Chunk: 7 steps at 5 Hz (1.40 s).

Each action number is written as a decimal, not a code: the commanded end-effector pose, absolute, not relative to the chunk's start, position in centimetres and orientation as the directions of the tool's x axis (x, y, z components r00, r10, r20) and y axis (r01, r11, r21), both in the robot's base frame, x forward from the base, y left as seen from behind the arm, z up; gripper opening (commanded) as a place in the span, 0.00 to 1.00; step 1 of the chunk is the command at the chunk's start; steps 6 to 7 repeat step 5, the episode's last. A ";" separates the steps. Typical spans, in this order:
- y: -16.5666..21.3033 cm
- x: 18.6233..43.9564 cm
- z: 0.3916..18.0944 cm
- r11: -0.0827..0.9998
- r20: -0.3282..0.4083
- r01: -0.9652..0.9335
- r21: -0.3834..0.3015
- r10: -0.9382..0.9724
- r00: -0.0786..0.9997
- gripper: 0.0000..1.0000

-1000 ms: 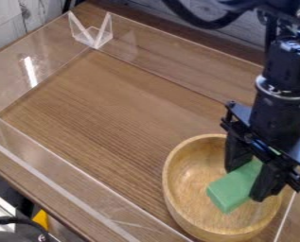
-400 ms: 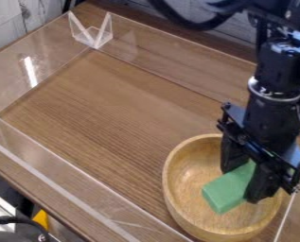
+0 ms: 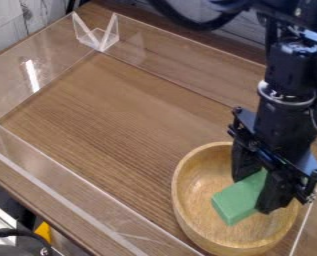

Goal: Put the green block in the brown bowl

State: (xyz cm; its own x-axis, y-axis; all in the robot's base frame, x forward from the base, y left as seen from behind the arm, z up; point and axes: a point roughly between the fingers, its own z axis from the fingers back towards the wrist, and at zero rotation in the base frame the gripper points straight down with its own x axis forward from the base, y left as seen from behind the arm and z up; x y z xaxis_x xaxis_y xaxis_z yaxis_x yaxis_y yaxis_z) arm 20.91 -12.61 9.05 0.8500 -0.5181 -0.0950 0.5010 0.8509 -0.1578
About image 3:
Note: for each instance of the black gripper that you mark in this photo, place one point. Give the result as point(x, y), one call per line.
point(272, 140)

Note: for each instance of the green rectangular block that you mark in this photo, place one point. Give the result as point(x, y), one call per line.
point(235, 202)

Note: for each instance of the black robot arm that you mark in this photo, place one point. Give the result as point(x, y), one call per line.
point(291, 44)

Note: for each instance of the brown wooden bowl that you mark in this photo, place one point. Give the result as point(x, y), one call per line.
point(203, 174)

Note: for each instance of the yellow black machine base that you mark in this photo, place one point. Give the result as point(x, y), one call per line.
point(21, 238)

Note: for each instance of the clear acrylic corner bracket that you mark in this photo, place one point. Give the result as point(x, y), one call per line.
point(100, 39)

